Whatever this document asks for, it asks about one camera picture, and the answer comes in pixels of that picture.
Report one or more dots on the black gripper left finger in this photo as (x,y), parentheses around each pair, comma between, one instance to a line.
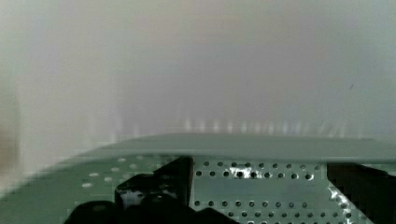
(160,197)

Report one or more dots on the green plastic strainer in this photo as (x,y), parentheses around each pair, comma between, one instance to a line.
(251,179)

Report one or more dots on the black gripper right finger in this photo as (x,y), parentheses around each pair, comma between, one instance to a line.
(371,190)

